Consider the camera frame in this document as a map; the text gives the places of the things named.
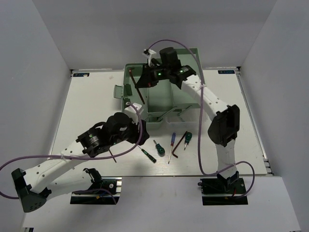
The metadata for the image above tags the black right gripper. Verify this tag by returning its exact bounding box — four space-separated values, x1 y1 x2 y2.
136 62 171 88

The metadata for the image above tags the stubby green flathead screwdriver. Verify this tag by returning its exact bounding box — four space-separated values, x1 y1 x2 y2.
153 140 165 156

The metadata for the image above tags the thin black green precision screwdriver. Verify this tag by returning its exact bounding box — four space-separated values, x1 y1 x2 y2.
140 148 156 163

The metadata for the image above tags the blue red handled screwdriver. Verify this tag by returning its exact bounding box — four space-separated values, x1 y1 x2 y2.
168 132 176 164

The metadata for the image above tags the green toolbox with clear lid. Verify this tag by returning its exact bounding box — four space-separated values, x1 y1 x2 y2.
113 63 200 131

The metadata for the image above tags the stubby green phillips screwdriver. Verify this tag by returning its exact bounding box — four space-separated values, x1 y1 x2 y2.
184 132 192 150

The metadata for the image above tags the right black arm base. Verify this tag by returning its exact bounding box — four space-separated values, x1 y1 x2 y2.
197 178 248 206

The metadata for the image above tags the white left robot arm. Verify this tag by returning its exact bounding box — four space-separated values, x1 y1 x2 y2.
12 112 149 213

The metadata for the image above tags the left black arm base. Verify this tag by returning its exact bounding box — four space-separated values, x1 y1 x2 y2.
70 168 122 205

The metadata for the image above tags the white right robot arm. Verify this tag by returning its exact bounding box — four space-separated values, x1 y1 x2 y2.
137 47 240 193

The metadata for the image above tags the blue label sticker left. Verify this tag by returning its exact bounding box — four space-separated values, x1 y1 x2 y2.
73 73 90 77

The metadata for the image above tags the blue label sticker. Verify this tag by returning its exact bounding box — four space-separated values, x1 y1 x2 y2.
73 73 90 77
218 70 235 74

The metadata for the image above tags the blue label sticker right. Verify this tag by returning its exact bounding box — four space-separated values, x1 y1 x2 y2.
218 70 235 74

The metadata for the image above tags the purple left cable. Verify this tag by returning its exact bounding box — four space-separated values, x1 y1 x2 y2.
0 102 148 200

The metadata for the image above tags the purple cable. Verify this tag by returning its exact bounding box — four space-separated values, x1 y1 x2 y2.
144 40 255 199
0 102 148 200

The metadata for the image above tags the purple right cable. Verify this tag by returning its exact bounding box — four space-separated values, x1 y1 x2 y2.
144 40 255 199

